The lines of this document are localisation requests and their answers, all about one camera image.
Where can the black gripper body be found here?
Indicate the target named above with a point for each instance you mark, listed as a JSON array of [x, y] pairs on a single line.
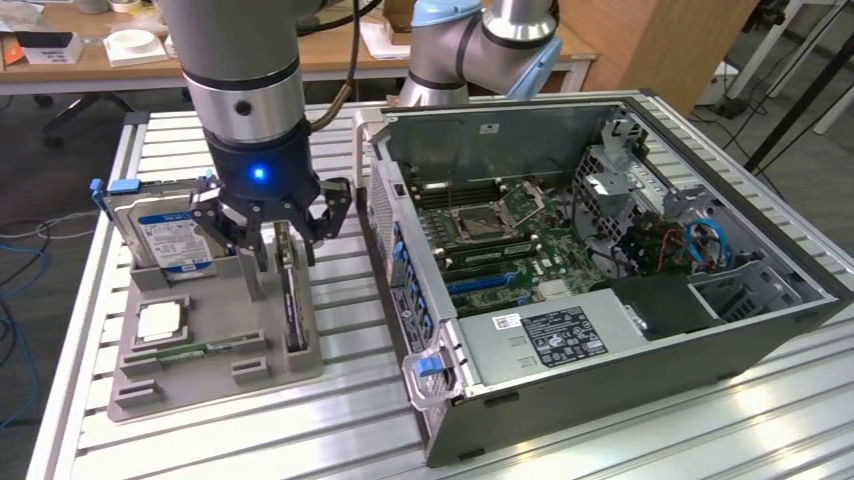
[[261, 165]]

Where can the black Nvidia graphics card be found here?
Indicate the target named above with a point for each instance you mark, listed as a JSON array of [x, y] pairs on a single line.
[[297, 300]]

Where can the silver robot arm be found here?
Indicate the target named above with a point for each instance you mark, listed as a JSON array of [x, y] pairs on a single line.
[[234, 50]]

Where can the hard disk blue label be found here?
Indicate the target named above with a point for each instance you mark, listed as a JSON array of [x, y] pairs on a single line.
[[168, 240]]

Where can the blue card retention clip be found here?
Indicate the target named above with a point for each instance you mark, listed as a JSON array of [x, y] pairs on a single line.
[[422, 314], [414, 291], [430, 334], [408, 269], [401, 242]]

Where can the blue disk caddy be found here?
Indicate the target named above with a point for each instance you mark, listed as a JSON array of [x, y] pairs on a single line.
[[122, 185]]

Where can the silver CPU chip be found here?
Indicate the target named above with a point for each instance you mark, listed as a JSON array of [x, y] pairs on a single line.
[[161, 322]]

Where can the CPU socket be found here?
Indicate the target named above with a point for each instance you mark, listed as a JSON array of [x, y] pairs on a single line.
[[481, 221]]

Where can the long black expansion slot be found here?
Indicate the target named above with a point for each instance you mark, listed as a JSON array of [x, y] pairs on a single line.
[[477, 272]]

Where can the green RAM stick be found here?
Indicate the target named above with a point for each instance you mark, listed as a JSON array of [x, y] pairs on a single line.
[[181, 350]]

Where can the blue expansion slot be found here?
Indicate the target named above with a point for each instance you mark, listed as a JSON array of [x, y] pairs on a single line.
[[481, 286]]

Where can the black office chair base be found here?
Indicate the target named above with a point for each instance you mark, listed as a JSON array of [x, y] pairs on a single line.
[[81, 110]]

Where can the grey parts rack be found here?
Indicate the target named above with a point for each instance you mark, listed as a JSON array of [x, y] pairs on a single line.
[[214, 370]]

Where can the silver socket cover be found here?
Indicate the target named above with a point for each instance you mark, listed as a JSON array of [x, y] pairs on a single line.
[[535, 195]]

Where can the white paper booklet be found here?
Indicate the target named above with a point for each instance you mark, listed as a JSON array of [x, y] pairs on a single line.
[[384, 45]]

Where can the wooden desk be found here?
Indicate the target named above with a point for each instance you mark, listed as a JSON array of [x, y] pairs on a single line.
[[81, 72]]

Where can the green motherboard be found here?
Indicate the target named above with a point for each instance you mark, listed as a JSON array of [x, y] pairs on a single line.
[[555, 250]]

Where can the blue case latch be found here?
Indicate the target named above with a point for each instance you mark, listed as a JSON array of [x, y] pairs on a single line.
[[428, 365]]

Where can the brown cardboard box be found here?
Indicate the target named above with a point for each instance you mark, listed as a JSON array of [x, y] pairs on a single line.
[[398, 15]]

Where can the small silver chipset heatsink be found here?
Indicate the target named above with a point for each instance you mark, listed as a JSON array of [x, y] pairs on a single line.
[[556, 290]]

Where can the grey power supply unit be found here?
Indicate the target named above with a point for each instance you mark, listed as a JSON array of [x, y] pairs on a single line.
[[508, 350]]

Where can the white box black lid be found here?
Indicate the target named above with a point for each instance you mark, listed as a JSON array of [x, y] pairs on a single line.
[[50, 47]]

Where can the perforated silver disk bay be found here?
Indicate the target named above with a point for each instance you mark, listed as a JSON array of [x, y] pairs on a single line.
[[604, 200]]

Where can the grey cup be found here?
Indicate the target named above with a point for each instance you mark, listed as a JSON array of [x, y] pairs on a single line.
[[92, 5]]

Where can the orange box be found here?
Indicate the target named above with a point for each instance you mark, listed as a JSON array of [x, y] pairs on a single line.
[[10, 52]]

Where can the open grey PC case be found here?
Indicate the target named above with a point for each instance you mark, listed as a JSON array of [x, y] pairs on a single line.
[[601, 400]]

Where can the wooden cabinet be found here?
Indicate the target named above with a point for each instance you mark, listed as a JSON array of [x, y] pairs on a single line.
[[668, 45]]

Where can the small silver disk bay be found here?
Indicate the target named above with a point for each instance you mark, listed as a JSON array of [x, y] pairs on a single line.
[[748, 295]]

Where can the black tripod stand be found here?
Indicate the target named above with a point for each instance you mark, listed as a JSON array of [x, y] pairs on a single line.
[[801, 112]]

